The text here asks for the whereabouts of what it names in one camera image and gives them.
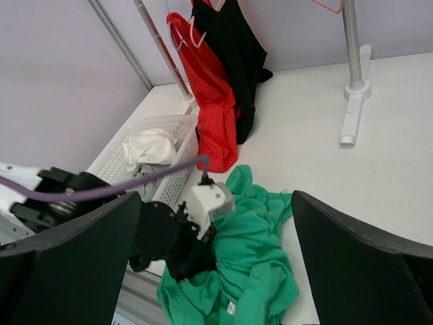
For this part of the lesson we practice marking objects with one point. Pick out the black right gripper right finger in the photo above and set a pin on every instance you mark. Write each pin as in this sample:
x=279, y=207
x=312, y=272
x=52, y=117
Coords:
x=358, y=273

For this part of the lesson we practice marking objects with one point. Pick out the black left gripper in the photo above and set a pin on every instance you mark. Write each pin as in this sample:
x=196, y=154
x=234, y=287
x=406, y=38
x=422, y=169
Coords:
x=191, y=256

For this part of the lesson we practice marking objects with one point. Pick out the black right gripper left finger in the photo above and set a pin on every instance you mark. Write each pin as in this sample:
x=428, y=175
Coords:
x=72, y=273

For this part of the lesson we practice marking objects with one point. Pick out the green tank top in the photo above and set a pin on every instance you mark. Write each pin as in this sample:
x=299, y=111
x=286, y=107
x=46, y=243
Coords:
x=253, y=282

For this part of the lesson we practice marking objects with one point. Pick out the white tank top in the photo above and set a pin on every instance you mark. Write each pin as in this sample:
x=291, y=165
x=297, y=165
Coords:
x=151, y=146

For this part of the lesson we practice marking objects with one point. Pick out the red tank top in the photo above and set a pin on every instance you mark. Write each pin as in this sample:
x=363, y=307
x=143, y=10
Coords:
x=218, y=111

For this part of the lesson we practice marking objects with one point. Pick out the black tank top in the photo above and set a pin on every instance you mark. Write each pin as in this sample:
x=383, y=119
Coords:
x=231, y=39

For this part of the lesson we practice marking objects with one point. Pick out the pink hanger of black top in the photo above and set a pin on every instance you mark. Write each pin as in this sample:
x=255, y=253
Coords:
x=193, y=30

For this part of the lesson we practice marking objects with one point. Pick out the pink hanger of green top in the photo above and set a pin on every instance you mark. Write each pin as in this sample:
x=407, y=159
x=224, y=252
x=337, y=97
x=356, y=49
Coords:
x=336, y=9

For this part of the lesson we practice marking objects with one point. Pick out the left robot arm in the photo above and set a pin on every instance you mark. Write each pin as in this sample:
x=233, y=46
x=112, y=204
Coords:
x=157, y=230

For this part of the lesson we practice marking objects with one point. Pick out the blue hanger of red top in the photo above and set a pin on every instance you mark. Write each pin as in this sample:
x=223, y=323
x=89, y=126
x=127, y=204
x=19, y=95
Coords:
x=175, y=38

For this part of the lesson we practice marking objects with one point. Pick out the white plastic basket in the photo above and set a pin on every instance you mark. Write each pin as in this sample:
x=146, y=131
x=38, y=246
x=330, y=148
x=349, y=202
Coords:
x=111, y=167

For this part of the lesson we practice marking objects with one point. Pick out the white clothes rack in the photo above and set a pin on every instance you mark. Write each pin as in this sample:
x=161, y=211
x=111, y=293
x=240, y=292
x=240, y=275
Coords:
x=356, y=92

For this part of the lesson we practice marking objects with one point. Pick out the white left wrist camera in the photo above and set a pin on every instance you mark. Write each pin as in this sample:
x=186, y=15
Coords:
x=204, y=202

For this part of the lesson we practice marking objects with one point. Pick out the aluminium mounting rail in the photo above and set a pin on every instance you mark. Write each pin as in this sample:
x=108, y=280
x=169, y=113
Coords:
x=137, y=301

